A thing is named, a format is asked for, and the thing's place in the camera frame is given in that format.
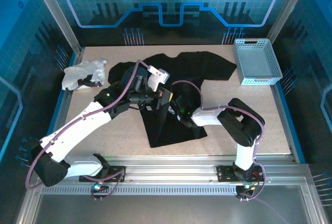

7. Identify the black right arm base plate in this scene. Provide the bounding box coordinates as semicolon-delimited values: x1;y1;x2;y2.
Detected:
216;163;265;183

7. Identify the grey slotted cable duct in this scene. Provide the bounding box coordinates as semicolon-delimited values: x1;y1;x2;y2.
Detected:
40;184;239;196

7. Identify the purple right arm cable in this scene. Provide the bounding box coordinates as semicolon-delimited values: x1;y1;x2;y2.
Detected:
171;80;267;202

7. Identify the black floral print t-shirt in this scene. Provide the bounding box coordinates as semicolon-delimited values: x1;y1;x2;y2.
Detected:
107;51;238;148

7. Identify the aluminium frame post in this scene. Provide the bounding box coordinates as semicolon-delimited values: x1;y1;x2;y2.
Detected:
266;0;313;45
28;0;85;55

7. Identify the aluminium mounting rail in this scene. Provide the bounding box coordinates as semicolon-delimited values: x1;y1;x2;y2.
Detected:
33;155;312;183

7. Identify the grey metal front panel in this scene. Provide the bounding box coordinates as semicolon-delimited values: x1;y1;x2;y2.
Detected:
15;177;329;224

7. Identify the white crumpled t-shirt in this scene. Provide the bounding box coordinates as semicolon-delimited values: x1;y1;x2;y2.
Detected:
63;57;108;91

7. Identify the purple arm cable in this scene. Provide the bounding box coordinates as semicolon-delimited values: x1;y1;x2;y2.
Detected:
171;80;267;202
25;61;151;202

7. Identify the grey perforated plastic basket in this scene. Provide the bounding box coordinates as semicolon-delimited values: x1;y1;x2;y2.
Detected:
232;38;283;86

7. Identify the small LED circuit board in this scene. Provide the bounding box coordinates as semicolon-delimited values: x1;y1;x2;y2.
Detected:
90;181;109;193
235;184;257;193

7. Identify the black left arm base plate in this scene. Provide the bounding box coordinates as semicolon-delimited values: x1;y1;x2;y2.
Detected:
79;165;127;183

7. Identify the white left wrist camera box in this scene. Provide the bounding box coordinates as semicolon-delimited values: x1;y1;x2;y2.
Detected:
146;63;171;92

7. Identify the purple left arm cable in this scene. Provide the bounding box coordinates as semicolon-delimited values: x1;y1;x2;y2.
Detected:
25;61;151;202

